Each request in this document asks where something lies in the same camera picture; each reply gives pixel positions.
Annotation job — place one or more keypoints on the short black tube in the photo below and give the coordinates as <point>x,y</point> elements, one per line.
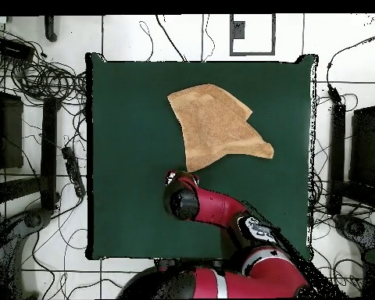
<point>50,31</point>

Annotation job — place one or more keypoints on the grey rectangular frame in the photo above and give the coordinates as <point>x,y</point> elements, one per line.
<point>237,29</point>

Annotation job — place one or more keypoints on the black upright stand bar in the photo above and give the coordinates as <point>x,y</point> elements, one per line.
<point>337,156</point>
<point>48,150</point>

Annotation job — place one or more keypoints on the dark green table cloth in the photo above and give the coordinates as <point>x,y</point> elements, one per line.
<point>128,125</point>

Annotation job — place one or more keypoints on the dark flat panel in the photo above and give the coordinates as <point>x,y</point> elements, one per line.
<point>368,143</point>
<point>9,131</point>

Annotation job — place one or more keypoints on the black adapter box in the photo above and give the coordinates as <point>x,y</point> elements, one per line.
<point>12,48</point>

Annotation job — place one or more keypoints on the tan terry towel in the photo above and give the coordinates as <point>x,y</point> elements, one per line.
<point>212,125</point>

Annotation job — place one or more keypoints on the black power strip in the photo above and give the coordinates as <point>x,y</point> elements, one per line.
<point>73,172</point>

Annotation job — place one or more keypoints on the grey caster wheel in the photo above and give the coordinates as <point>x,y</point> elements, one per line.
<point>356,228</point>
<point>34,219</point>

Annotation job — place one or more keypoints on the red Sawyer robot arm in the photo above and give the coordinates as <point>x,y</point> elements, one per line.
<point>215,206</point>

